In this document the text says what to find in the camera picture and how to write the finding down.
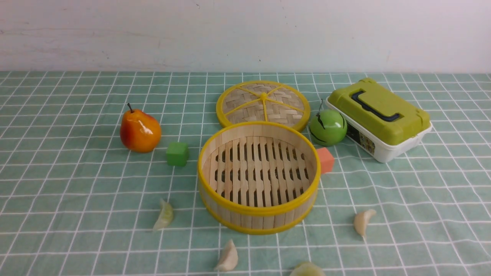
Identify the bamboo steamer tray yellow rim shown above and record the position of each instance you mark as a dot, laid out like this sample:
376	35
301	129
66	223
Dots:
258	178

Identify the white dumpling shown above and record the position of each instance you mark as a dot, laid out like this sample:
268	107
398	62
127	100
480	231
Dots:
228	258
361	221

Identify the greenish dumpling bottom edge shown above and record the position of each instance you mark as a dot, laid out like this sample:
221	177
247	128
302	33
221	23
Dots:
307	269

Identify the pale green dumpling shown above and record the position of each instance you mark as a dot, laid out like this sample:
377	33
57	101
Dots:
165	216

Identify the green cube block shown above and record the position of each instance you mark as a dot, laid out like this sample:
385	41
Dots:
177	154

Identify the green lid white lunch box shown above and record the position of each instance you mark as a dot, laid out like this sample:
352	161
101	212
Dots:
382	123

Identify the green toy apple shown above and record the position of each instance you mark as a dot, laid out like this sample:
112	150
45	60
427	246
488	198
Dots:
327	127

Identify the woven bamboo steamer lid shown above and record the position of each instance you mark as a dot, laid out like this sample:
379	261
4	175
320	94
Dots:
263	101

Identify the orange cube block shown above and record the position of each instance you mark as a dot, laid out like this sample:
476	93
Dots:
326	159

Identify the orange red toy pear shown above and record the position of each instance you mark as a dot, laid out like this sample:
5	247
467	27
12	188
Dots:
139	132

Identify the green checkered tablecloth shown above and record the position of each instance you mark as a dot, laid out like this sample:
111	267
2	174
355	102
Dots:
76	202

